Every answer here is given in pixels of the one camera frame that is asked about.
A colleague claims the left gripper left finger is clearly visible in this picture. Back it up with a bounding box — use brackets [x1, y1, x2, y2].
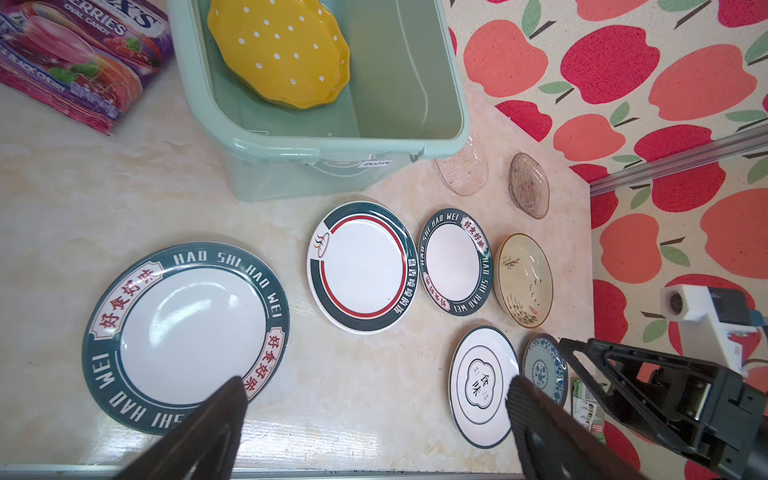
[115, 376, 248, 479]

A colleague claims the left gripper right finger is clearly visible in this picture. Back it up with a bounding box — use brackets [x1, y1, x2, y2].
[506, 375, 643, 480]

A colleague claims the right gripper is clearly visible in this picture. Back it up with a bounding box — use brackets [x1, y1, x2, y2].
[559, 338, 767, 474]

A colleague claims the red and green ringed plate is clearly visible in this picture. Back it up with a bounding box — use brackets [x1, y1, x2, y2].
[307, 201, 419, 335]

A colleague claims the yellow polka dot plate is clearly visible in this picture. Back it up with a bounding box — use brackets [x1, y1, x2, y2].
[207, 0, 351, 110]

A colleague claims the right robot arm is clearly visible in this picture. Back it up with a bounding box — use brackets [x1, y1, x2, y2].
[558, 338, 767, 479]

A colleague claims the mint green plastic bin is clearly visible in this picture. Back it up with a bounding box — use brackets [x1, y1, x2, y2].
[167, 1, 470, 202]

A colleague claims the green snack packet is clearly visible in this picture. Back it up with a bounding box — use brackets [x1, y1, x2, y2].
[571, 379, 607, 444]

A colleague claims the blue patterned small plate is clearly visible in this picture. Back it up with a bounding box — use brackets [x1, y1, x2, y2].
[522, 333, 569, 406]

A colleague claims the white plate black flower emblem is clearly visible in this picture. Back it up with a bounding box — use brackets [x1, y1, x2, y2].
[448, 325, 520, 449]

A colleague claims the large green rim lettered plate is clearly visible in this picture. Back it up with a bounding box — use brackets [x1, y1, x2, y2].
[82, 241, 290, 435]

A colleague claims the beige ceramic bowl plate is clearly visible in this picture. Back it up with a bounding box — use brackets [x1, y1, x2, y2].
[494, 233, 554, 329]

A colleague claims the small green rim lettered plate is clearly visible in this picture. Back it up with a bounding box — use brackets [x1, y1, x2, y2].
[418, 208, 494, 317]

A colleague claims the smoky brown glass plate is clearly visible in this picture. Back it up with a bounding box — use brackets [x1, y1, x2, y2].
[508, 152, 550, 219]

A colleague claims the clear glass plate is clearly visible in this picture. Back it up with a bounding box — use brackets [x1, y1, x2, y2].
[435, 133, 489, 196]

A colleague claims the purple candy bag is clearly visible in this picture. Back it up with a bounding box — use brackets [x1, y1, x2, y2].
[1, 0, 174, 135]

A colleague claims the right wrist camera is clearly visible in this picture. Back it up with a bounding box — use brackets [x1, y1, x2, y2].
[660, 284, 766, 373]

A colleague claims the right aluminium frame post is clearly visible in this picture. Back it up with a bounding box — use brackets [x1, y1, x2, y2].
[590, 125, 767, 197]

